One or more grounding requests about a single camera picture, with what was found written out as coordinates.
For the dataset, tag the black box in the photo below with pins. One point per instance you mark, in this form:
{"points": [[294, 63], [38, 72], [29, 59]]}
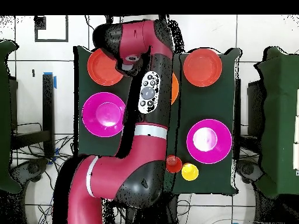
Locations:
{"points": [[255, 107]]}

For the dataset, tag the green cloth covered table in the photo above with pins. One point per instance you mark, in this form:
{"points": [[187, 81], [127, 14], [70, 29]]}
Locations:
{"points": [[5, 116], [280, 116]]}

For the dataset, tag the black stand leg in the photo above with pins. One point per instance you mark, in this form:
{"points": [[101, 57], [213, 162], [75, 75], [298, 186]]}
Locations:
{"points": [[108, 19], [162, 17]]}

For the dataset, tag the red shallow bowl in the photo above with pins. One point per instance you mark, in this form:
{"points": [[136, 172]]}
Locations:
{"points": [[202, 67], [100, 70]]}

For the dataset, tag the black frame stand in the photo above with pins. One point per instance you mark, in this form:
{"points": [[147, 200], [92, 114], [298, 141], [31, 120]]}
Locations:
{"points": [[48, 105]]}

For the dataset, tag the dark green tablecloth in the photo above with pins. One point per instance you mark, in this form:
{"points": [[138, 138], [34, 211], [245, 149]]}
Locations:
{"points": [[198, 105]]}

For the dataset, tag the pink large bowl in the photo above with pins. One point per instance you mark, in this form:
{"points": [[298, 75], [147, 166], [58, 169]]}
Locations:
{"points": [[104, 114], [218, 150]]}

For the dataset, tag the yellow plastic cup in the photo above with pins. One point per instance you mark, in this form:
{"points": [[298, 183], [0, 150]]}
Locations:
{"points": [[190, 172]]}

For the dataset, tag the red-orange plastic cup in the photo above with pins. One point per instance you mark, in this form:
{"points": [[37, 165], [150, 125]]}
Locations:
{"points": [[174, 165]]}

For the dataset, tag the blue tape strip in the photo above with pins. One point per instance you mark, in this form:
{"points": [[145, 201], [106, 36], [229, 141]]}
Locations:
{"points": [[55, 82]]}

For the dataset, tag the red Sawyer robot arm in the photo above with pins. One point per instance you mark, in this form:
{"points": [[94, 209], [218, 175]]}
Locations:
{"points": [[130, 168]]}

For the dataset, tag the black pedestal foot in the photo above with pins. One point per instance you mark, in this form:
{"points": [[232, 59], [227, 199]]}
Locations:
{"points": [[248, 169], [33, 168]]}

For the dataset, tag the orange large bowl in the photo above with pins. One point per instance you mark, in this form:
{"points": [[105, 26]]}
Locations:
{"points": [[174, 88]]}

